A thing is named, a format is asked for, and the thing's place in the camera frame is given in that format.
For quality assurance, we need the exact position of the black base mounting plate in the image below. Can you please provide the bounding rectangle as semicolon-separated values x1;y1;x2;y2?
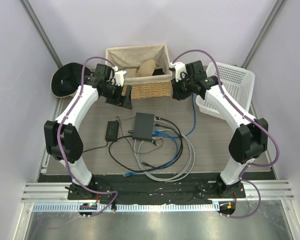
37;172;277;201

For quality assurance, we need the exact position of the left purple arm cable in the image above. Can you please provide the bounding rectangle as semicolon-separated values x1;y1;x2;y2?
57;56;119;217

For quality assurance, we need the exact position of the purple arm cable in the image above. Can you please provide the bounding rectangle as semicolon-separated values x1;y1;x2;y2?
170;49;281;219
57;56;119;217

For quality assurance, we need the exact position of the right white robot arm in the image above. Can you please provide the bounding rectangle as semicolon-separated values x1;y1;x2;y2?
169;60;268;198

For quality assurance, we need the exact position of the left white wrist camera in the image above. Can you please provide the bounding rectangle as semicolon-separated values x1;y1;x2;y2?
110;66;127;87

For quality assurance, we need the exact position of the black and beige bucket hat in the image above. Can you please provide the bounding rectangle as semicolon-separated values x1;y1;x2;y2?
50;62;83;98

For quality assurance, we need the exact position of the black braided ethernet cable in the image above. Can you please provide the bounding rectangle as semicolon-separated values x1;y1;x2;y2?
142;116;185;167

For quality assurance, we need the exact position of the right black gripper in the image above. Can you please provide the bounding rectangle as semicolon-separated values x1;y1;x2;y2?
171;74;194;101

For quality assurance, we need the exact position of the beige cap in basket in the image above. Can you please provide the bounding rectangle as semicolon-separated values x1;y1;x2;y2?
125;59;156;78

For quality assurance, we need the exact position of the white slotted cable duct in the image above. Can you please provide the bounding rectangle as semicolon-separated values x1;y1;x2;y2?
32;201;220;213

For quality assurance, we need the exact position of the blue ethernet cable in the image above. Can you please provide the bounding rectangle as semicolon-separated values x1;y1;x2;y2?
152;92;198;140
123;129;182;178

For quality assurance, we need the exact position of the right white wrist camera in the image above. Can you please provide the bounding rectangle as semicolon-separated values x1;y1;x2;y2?
169;62;187;82

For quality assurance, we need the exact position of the thin black power cord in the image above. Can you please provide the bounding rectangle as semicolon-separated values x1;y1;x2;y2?
82;116;163;173

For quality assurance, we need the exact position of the black network switch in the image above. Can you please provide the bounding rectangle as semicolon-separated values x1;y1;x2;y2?
132;112;155;142

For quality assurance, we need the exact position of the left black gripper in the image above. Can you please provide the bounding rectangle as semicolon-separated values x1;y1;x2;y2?
101;82;132;109

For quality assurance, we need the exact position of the white plastic perforated basket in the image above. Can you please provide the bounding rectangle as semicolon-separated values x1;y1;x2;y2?
195;62;255;120

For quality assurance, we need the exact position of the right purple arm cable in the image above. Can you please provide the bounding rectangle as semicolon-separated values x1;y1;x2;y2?
170;49;281;219

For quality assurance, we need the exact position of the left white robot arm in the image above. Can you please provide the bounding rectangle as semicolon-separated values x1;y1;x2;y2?
44;63;132;200

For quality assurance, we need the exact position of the wicker basket with liner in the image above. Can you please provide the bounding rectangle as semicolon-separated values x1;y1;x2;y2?
105;44;172;99

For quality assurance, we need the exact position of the black power adapter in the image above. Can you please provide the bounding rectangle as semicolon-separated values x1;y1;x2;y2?
104;120;120;142

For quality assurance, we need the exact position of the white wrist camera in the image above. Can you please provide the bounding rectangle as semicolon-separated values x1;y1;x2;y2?
169;62;187;82
110;66;127;87

